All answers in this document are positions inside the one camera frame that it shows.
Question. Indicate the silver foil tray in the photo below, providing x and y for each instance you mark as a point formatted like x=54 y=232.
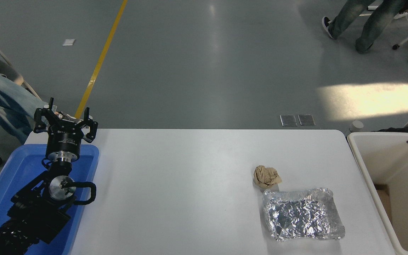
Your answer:
x=303 y=216

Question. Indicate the large pale bin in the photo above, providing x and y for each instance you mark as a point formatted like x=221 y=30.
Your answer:
x=402 y=198

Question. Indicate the blue plastic tray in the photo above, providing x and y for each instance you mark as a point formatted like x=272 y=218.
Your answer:
x=20 y=170

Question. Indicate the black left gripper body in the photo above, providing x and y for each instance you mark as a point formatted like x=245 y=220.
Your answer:
x=64 y=140

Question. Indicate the white round container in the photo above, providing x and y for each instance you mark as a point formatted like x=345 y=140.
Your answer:
x=356 y=126

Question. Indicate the grey folding chair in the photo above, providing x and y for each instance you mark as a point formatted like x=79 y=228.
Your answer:
x=11 y=71

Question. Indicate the metal floor plate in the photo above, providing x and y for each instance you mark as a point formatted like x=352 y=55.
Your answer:
x=288 y=120
x=306 y=120

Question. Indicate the crumpled tan paper ball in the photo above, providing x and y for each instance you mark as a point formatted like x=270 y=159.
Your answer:
x=267 y=176

